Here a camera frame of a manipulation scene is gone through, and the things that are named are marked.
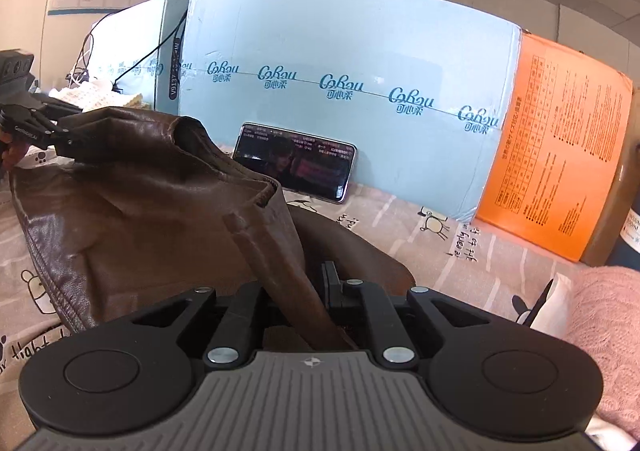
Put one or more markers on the dark blue thermos bottle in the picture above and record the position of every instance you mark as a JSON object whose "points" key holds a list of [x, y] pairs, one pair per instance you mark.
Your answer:
{"points": [[626, 250]]}

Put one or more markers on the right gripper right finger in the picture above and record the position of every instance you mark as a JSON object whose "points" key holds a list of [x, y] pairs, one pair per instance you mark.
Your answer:
{"points": [[369, 317]]}

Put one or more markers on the brown cardboard box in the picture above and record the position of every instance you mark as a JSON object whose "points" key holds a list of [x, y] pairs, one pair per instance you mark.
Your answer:
{"points": [[623, 190]]}

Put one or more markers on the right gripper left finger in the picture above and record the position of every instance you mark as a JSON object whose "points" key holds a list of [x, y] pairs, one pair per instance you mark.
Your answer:
{"points": [[234, 339]]}

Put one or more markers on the cream knitted sweater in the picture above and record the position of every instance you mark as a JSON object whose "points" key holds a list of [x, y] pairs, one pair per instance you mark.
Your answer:
{"points": [[91, 95]]}

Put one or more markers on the black smartphone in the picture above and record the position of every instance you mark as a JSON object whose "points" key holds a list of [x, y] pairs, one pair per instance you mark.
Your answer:
{"points": [[300, 162]]}

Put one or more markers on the large light blue carton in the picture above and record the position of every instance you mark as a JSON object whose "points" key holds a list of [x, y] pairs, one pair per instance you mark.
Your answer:
{"points": [[419, 87]]}

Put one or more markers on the pink knitted garment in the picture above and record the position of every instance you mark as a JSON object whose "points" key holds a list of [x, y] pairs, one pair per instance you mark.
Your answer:
{"points": [[604, 322]]}

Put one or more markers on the orange cardboard box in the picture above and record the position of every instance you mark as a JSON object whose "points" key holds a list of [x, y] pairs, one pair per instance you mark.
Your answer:
{"points": [[559, 149]]}

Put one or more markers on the brown leather jacket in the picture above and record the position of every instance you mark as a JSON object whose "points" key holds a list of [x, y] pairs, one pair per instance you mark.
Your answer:
{"points": [[146, 207]]}

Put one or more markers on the pink striped cartoon bedsheet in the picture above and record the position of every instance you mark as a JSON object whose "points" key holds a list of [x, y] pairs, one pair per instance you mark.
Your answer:
{"points": [[473, 262]]}

